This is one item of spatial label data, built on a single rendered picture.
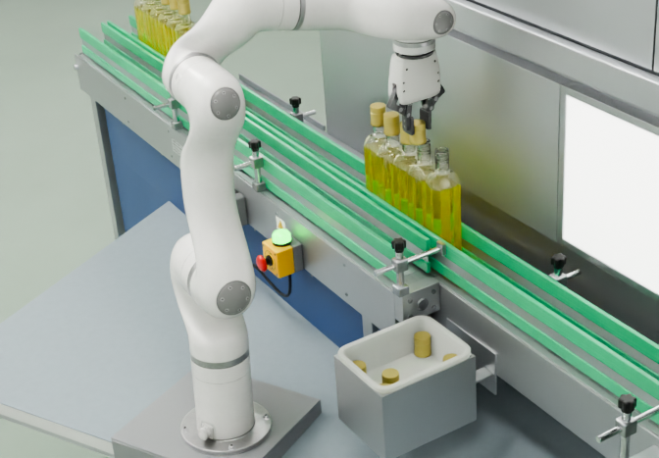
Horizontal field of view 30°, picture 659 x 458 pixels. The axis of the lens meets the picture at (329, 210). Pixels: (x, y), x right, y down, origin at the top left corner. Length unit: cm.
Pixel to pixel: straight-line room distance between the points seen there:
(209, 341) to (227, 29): 63
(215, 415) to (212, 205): 47
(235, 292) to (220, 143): 29
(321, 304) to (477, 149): 57
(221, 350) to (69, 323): 77
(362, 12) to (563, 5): 37
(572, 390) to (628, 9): 69
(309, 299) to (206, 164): 77
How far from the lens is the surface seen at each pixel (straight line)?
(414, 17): 230
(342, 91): 310
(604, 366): 224
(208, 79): 218
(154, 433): 263
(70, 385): 291
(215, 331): 245
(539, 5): 238
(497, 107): 251
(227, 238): 232
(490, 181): 261
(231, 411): 252
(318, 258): 278
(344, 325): 283
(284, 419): 263
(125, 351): 298
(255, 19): 222
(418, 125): 250
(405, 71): 243
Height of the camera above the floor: 240
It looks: 28 degrees down
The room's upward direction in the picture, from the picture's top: 4 degrees counter-clockwise
